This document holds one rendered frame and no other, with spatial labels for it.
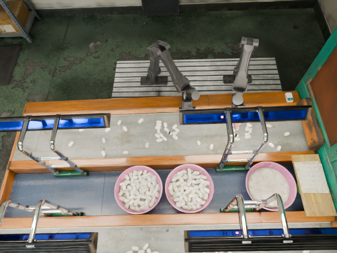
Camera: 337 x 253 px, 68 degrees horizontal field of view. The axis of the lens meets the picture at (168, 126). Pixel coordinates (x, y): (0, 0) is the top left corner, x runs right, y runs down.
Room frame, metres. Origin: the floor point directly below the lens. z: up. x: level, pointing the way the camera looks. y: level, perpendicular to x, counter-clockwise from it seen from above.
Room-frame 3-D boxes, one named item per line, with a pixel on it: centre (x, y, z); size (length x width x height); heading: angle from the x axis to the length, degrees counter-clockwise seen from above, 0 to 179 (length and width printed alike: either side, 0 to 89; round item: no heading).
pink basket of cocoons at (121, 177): (0.35, 0.20, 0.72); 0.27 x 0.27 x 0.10
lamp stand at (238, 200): (0.10, -0.32, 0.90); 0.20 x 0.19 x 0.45; 85
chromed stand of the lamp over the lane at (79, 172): (0.59, 0.61, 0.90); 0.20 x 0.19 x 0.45; 85
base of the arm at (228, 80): (1.07, -0.53, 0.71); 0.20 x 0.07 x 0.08; 83
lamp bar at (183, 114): (0.58, -0.37, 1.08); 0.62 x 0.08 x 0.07; 85
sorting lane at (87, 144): (0.68, 0.06, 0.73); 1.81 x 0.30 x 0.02; 85
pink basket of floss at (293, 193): (0.28, -0.51, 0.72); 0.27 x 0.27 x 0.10
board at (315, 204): (0.26, -0.73, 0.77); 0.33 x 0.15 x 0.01; 175
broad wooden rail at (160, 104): (0.89, 0.04, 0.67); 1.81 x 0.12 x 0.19; 85
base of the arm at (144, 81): (1.15, 0.07, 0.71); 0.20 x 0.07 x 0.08; 83
